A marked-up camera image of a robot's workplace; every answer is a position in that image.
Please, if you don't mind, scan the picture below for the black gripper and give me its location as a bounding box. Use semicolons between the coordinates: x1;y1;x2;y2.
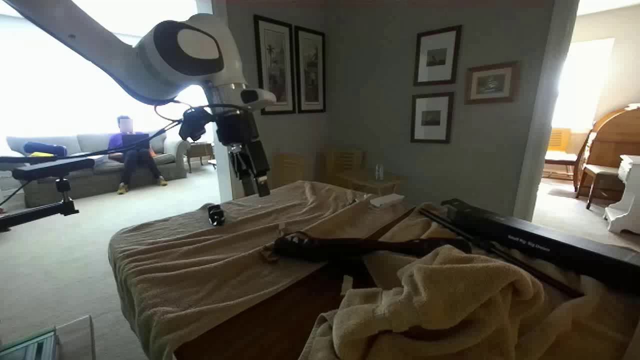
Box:
217;111;271;196

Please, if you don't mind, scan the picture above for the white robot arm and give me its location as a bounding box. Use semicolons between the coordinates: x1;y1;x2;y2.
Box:
4;0;276;196

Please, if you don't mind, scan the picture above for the small black object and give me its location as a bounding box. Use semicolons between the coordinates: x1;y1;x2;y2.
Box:
207;204;226;226

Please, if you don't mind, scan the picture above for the wooden side table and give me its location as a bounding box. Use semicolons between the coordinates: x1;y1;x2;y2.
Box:
186;143;214;166

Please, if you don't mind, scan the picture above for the grey sofa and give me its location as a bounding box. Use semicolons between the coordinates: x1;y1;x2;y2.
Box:
4;131;193;209

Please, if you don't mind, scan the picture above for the seated person in purple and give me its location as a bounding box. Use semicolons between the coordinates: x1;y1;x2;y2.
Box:
108;116;167;194

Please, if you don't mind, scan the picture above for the beige towel on table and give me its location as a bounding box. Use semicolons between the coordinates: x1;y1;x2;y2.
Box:
108;181;411;360

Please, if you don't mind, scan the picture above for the tall framed picture left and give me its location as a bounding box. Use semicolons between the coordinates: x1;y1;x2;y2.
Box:
255;17;295;115

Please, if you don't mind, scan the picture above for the tall framed picture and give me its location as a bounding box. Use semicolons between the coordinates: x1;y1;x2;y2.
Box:
296;28;327;113
255;17;295;115

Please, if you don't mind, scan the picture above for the tall framed picture right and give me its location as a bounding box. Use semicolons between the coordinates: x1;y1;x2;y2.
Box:
296;28;327;113

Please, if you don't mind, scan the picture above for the lower black framed picture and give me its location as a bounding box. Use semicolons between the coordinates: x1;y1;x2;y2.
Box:
411;93;454;144

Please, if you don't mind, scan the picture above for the black framed picture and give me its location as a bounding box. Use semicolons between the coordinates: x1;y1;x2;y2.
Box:
411;93;454;144
414;26;463;86

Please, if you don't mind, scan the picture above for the upper black framed picture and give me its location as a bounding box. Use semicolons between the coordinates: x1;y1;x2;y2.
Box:
414;26;463;86

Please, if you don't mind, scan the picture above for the cream fluffy blanket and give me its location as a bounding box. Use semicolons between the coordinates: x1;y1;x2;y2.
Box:
298;245;602;360

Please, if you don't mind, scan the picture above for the brown framed picture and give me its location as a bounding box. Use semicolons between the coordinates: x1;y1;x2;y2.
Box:
467;63;518;104

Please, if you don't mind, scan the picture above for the wooden chair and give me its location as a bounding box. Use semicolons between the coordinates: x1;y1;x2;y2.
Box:
575;107;640;206

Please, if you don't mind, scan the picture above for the white furniture piece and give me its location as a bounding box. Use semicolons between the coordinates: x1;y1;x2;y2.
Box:
605;155;640;235

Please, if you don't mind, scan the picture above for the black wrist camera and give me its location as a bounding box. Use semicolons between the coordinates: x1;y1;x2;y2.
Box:
179;107;212;140

